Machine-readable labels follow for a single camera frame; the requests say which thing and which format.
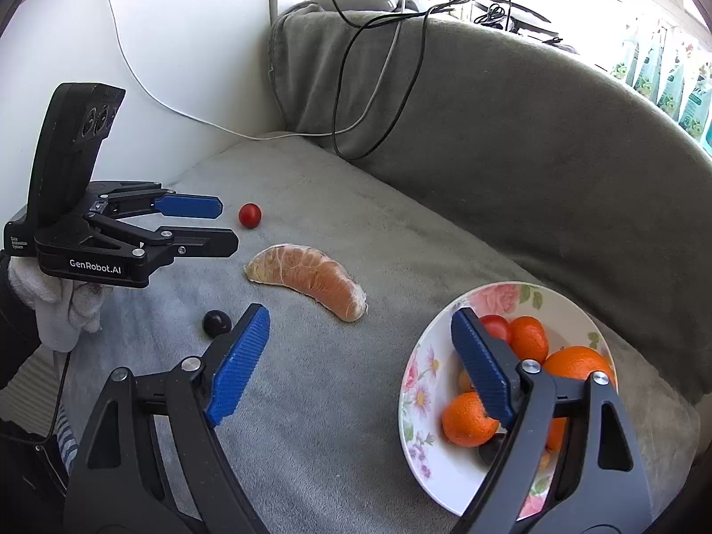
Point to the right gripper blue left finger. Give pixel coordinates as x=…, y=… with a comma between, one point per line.
x=230, y=361

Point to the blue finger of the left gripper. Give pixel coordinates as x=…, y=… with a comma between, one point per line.
x=188, y=206
x=200, y=241

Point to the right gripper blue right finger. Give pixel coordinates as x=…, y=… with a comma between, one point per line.
x=490, y=364

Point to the large red tomato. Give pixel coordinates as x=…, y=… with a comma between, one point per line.
x=496, y=326

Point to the small tangerine with stem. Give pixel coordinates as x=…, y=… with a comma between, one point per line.
x=465, y=422

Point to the peeled pomelo segment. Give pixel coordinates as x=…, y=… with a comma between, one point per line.
x=310, y=272

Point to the brown kiwi fruit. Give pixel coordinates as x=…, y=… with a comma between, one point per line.
x=544, y=460

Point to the black sleeved left forearm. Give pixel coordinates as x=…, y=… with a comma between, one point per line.
x=19, y=339

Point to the white gloved left hand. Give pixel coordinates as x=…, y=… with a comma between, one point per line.
x=64, y=309

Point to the small brown longan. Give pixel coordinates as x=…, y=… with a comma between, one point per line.
x=464, y=382

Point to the dark plum on blanket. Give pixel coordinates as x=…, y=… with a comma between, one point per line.
x=216, y=323

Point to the small red cherry tomato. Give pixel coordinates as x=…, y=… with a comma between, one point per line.
x=250, y=215

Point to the large orange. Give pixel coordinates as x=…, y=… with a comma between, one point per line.
x=574, y=362

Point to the dark plum in plate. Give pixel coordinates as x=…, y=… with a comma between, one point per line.
x=488, y=451

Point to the floral white plate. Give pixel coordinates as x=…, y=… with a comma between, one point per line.
x=450, y=474

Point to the grey sofa blanket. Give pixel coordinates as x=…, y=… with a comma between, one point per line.
x=487, y=158

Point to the teal bottle pack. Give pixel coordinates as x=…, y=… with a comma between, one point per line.
x=670, y=71

